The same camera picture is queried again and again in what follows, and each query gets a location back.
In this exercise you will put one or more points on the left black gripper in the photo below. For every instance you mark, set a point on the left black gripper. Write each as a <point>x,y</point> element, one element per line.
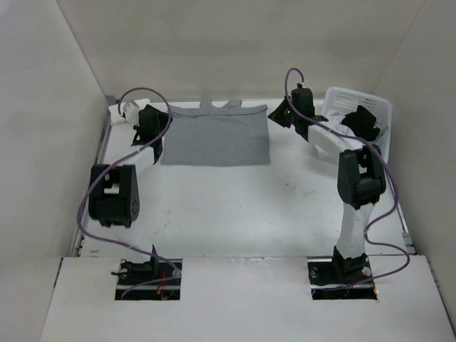
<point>164,120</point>

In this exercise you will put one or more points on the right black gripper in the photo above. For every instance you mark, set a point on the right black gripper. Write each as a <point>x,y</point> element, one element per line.
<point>276,115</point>

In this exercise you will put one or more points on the grey tank top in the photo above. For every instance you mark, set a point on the grey tank top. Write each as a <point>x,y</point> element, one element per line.
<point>227,136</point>

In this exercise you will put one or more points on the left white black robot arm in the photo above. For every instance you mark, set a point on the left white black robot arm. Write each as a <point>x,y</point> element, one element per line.
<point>115,200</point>

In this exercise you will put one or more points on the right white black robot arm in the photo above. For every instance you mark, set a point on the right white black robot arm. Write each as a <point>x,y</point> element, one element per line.
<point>360,183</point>

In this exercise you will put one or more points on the folded white tank top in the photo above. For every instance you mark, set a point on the folded white tank top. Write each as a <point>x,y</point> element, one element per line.
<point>115,117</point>

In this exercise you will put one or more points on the white garment in basket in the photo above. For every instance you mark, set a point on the white garment in basket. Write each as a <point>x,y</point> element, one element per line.
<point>330,145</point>

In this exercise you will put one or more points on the white plastic laundry basket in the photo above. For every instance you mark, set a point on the white plastic laundry basket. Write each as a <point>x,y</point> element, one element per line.
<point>346,101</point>

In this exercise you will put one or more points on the black garment in basket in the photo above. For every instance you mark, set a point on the black garment in basket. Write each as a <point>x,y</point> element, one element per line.
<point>361,122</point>

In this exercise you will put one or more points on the light grey garment in basket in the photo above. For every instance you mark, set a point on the light grey garment in basket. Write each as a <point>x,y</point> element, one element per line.
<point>382,138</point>

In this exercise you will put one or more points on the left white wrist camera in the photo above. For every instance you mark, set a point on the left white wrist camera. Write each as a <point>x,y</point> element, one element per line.
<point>130,112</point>

